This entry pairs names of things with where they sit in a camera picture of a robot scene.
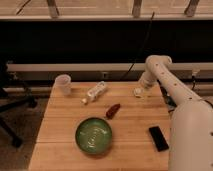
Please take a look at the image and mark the black office chair base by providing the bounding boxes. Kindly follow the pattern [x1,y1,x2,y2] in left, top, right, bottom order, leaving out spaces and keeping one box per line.
[0,61,38,149]

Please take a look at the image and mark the clear plastic cup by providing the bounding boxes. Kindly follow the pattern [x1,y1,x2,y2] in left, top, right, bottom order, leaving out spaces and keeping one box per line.
[54,74,71,96]

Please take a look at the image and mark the green ceramic bowl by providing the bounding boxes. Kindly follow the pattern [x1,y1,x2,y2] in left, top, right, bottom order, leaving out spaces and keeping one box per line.
[75,117,112,155]

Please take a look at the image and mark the black hanging cable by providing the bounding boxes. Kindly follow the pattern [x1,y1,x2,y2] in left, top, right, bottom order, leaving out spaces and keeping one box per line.
[118,11,156,82]

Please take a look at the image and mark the black smartphone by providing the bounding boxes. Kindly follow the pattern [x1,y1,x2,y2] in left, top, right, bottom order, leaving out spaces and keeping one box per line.
[149,126,169,151]

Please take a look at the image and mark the red chili pepper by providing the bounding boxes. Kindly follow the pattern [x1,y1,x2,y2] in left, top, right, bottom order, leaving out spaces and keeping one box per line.
[106,104,120,119]

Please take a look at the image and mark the clear plastic bottle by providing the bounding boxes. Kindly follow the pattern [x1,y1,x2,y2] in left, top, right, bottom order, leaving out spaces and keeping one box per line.
[82,81,107,105]

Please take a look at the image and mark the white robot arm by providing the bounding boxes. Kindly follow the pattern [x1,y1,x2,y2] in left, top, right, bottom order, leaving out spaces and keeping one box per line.
[139,55,213,171]

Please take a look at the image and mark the white sponge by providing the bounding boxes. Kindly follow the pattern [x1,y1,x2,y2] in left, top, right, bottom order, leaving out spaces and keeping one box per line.
[133,88,142,98]

